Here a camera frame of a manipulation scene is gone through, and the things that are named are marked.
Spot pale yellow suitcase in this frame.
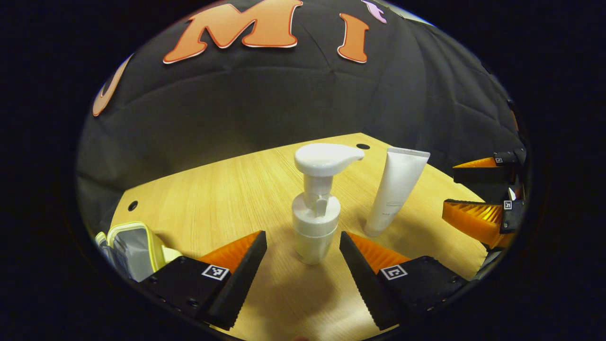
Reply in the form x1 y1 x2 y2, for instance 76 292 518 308
95 221 183 283

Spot white pump bottle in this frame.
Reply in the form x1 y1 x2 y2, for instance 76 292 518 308
292 143 365 266

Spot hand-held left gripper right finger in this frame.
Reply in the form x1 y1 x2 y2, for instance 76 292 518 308
339 231 469 331

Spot black backdrop cloth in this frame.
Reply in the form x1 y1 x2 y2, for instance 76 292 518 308
76 0 527 237

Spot white squeeze tube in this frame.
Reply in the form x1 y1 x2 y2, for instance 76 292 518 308
364 146 431 237

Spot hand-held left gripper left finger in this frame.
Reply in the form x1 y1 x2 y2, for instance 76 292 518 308
140 231 268 331

